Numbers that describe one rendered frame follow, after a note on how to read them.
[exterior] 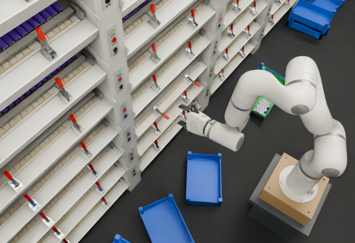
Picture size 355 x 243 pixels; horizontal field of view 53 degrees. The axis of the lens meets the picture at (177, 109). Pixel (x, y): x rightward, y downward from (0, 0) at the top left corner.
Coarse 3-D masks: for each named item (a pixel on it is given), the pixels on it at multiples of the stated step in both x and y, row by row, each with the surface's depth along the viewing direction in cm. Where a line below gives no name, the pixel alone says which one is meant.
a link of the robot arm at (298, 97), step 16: (240, 80) 122; (256, 80) 118; (272, 80) 115; (304, 80) 112; (240, 96) 124; (256, 96) 122; (272, 96) 116; (288, 96) 110; (304, 96) 109; (288, 112) 114; (304, 112) 111
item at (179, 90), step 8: (200, 56) 196; (200, 64) 197; (208, 64) 197; (192, 72) 194; (200, 72) 195; (184, 80) 190; (176, 88) 187; (184, 88) 189; (168, 96) 184; (176, 96) 185; (168, 104) 182; (152, 112) 178; (144, 120) 175; (152, 120) 176; (136, 128) 172; (144, 128) 173; (136, 136) 167
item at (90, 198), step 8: (112, 168) 180; (120, 168) 181; (104, 176) 177; (112, 176) 178; (120, 176) 180; (96, 184) 168; (104, 184) 176; (112, 184) 177; (88, 192) 172; (96, 192) 173; (104, 192) 174; (80, 200) 170; (88, 200) 171; (96, 200) 172; (72, 208) 167; (80, 208) 168; (88, 208) 170; (64, 216) 165; (72, 216) 166; (80, 216) 167; (56, 224) 163; (64, 224) 164; (72, 224) 165; (48, 232) 161; (56, 232) 159; (64, 232) 163; (40, 240) 157; (48, 240) 159; (56, 240) 160
